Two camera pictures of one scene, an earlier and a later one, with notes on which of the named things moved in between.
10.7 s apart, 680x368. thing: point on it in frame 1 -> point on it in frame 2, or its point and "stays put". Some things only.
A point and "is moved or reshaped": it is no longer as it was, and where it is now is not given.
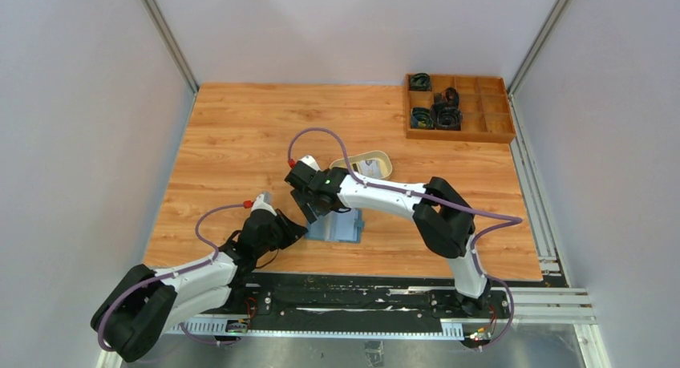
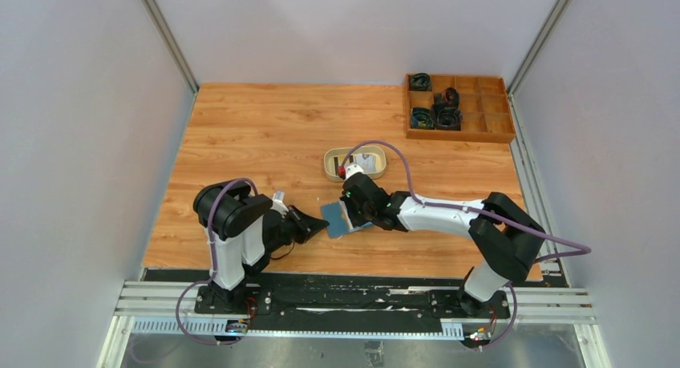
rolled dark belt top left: [419, 82] stays put
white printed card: [370, 167] is moved or reshaped
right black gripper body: [306, 196] -> [350, 206]
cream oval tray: [375, 163] is moved or reshaped
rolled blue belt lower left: [422, 118] stays put
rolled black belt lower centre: [447, 116] stays put
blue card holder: [339, 227] is moved or reshaped
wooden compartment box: [483, 103] stays put
